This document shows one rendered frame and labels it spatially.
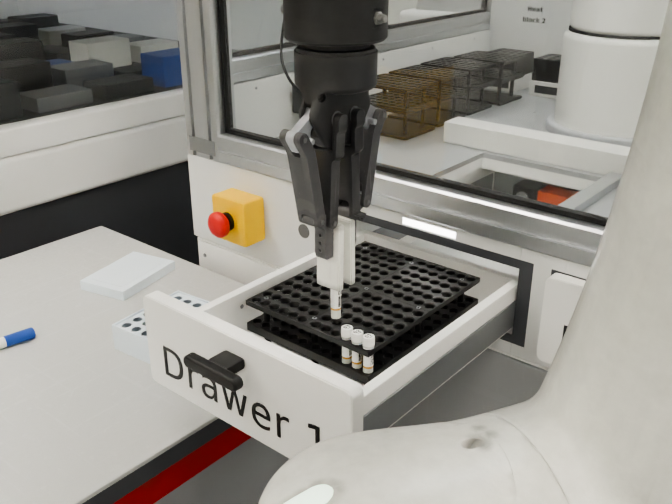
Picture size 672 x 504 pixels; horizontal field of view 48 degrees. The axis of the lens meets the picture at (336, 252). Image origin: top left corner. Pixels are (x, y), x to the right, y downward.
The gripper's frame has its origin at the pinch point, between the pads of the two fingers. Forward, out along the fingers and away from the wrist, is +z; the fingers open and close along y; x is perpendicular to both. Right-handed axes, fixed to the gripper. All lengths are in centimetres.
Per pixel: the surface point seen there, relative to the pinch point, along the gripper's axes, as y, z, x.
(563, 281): -21.3, 6.6, 15.3
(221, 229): -15.8, 11.9, -35.3
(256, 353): 10.8, 7.0, -0.8
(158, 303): 10.8, 6.7, -15.4
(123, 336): 4.0, 20.6, -33.5
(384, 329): -3.8, 9.3, 3.5
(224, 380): 14.4, 8.5, -1.5
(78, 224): -22, 26, -86
